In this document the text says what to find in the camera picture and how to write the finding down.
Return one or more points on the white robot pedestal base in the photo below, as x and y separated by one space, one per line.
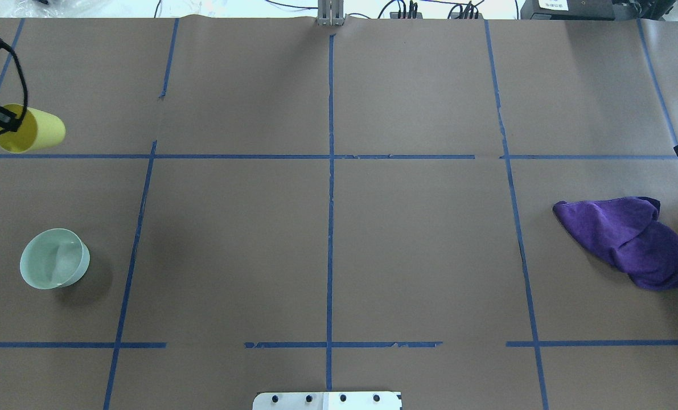
329 400

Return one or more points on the yellow plastic cup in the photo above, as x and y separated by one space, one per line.
39 130

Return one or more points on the mint green bowl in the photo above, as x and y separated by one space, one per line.
54 259

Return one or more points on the purple microfiber cloth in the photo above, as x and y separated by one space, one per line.
627 234

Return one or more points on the aluminium frame post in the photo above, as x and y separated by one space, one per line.
330 13

